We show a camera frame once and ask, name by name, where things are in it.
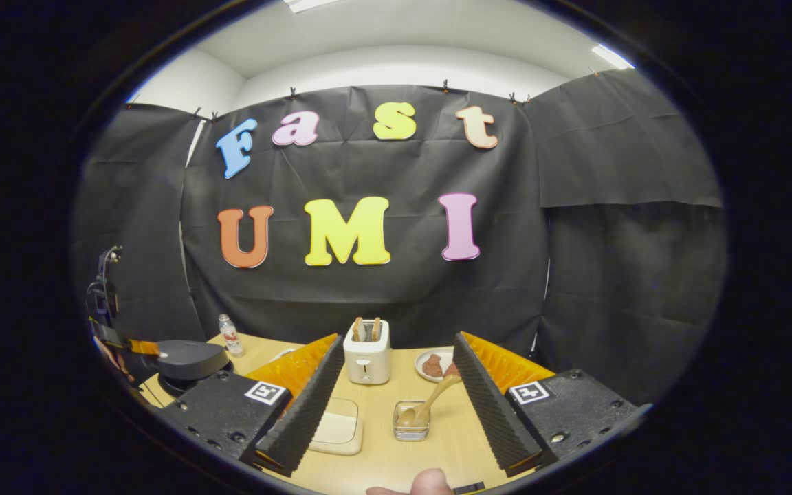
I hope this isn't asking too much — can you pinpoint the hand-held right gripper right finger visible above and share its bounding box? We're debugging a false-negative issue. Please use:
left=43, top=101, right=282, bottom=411
left=452, top=331, right=637, bottom=477

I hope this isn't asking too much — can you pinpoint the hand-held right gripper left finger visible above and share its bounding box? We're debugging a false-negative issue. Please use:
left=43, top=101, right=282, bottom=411
left=162, top=333, right=345, bottom=477

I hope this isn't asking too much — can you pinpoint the dark grey rice cooker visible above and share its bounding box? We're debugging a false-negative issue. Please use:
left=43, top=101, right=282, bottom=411
left=152, top=340, right=234, bottom=398

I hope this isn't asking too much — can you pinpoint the cream square tray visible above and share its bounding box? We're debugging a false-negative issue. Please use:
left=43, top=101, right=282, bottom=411
left=308, top=397, right=364, bottom=456

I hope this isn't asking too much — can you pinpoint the white toaster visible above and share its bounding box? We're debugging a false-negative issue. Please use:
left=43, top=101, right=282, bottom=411
left=343, top=318, right=392, bottom=386

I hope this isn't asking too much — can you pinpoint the white round plate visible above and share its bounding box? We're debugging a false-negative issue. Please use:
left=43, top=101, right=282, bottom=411
left=415, top=347, right=459, bottom=383

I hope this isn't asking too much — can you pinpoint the small clear water bottle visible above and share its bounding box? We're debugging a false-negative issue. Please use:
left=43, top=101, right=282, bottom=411
left=219, top=314, right=243, bottom=356

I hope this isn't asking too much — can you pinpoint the black backdrop cloth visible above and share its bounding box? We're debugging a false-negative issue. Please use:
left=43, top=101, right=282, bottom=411
left=73, top=69, right=727, bottom=406

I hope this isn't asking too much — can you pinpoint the small ceiling light panel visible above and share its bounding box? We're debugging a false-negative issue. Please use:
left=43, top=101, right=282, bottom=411
left=592, top=45, right=635, bottom=69

